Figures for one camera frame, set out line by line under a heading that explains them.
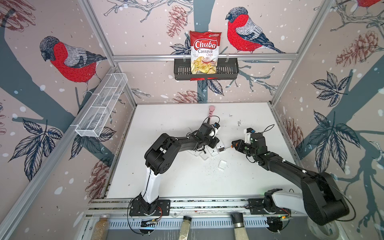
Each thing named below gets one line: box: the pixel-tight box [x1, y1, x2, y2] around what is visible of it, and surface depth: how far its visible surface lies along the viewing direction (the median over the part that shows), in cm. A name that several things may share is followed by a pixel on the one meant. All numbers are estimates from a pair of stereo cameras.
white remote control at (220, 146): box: [215, 139, 225, 154], surface depth 96 cm
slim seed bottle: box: [178, 216, 192, 240], surface depth 67 cm
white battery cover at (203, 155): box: [199, 151, 209, 160], surface depth 94 cm
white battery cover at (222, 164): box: [217, 159, 227, 172], surface depth 90 cm
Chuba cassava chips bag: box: [189, 30, 222, 75], surface depth 86 cm
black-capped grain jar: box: [230, 213, 249, 240], surface depth 67 cm
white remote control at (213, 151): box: [207, 146, 219, 157], surface depth 94 cm
